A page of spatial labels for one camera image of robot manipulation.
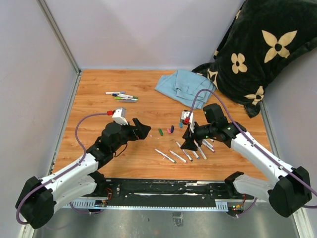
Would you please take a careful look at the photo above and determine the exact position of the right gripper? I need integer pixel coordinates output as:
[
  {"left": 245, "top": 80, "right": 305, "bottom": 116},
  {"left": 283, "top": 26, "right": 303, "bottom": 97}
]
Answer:
[{"left": 180, "top": 120, "right": 216, "bottom": 151}]

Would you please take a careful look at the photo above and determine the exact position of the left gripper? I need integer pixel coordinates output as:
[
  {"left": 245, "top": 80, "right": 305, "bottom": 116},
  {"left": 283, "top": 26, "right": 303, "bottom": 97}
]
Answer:
[{"left": 111, "top": 118, "right": 151, "bottom": 152}]

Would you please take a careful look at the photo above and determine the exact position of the lavender marker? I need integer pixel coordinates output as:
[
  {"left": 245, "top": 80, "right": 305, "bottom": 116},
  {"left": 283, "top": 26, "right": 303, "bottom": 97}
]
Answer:
[{"left": 120, "top": 100, "right": 137, "bottom": 103}]

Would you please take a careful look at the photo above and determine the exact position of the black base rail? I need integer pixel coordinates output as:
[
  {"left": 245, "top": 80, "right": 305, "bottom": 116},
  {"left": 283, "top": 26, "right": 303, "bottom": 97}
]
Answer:
[{"left": 73, "top": 178, "right": 253, "bottom": 210}]

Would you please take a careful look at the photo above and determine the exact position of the black floral blanket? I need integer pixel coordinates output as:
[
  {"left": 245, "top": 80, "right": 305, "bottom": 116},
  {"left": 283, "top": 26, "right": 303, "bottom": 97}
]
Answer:
[{"left": 193, "top": 0, "right": 317, "bottom": 118}]

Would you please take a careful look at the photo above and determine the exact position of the green cap marker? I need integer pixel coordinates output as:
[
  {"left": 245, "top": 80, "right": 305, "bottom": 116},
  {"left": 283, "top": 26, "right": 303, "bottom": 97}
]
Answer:
[{"left": 154, "top": 148, "right": 176, "bottom": 164}]

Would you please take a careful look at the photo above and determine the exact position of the purple cable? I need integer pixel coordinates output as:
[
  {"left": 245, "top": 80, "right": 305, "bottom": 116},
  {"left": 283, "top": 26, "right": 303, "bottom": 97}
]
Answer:
[
  {"left": 189, "top": 89, "right": 317, "bottom": 219},
  {"left": 16, "top": 113, "right": 109, "bottom": 225}
]

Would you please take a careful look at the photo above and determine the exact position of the magenta cap marker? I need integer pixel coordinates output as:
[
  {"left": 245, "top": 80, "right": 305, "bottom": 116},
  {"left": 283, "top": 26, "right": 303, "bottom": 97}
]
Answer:
[{"left": 203, "top": 142, "right": 215, "bottom": 153}]

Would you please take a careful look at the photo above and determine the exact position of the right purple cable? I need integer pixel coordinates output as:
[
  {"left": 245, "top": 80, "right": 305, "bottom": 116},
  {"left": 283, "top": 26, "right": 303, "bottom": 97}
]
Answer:
[{"left": 189, "top": 89, "right": 317, "bottom": 219}]

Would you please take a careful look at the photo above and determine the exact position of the light green marker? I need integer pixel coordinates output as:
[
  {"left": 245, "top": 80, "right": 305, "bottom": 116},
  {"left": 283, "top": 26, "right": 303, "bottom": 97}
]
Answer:
[{"left": 114, "top": 97, "right": 138, "bottom": 101}]

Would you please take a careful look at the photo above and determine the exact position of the pink marker pen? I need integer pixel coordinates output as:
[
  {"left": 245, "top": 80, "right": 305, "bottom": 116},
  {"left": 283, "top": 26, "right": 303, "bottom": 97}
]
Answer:
[{"left": 203, "top": 139, "right": 213, "bottom": 148}]

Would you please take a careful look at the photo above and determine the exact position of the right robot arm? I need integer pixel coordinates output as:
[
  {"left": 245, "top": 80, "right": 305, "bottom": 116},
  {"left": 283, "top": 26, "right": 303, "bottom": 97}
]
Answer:
[{"left": 180, "top": 104, "right": 312, "bottom": 217}]

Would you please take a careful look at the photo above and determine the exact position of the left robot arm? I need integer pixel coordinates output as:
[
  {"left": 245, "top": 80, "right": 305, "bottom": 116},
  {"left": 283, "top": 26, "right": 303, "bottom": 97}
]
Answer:
[{"left": 15, "top": 118, "right": 151, "bottom": 229}]

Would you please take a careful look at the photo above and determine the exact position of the light blue cap marker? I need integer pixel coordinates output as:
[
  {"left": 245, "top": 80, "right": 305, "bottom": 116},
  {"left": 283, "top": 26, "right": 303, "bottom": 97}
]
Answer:
[{"left": 192, "top": 151, "right": 200, "bottom": 159}]

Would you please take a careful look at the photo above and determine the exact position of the light blue cloth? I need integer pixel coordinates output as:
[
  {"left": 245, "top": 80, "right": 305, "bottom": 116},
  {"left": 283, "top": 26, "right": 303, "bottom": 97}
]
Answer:
[{"left": 155, "top": 69, "right": 216, "bottom": 110}]

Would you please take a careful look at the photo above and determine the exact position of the green pen cap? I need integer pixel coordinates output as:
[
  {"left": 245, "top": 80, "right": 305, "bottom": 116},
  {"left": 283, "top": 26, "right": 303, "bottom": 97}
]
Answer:
[{"left": 158, "top": 128, "right": 163, "bottom": 136}]

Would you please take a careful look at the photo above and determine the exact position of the navy green marker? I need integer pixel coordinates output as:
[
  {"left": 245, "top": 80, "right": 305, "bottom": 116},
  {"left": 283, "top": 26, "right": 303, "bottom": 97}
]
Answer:
[{"left": 112, "top": 94, "right": 138, "bottom": 99}]

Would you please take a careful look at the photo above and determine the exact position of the white slim marker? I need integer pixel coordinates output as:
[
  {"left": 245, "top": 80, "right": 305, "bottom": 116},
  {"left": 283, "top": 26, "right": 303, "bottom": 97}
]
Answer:
[{"left": 196, "top": 143, "right": 207, "bottom": 160}]

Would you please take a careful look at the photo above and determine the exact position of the aluminium corner post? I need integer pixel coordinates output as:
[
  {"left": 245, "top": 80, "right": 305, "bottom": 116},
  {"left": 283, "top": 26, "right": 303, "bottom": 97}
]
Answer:
[{"left": 36, "top": 0, "right": 82, "bottom": 75}]

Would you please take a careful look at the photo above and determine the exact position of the dark blue cap marker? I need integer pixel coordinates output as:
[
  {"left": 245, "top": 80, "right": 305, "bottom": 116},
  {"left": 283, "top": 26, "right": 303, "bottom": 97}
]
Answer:
[{"left": 176, "top": 141, "right": 193, "bottom": 162}]

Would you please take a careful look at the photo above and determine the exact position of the red pink cap marker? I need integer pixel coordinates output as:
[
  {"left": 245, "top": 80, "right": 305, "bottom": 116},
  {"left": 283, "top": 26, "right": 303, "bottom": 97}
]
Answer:
[{"left": 169, "top": 150, "right": 187, "bottom": 163}]

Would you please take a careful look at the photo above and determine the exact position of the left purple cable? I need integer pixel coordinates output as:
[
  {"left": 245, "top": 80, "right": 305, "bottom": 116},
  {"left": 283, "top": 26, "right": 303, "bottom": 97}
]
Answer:
[{"left": 16, "top": 113, "right": 109, "bottom": 225}]

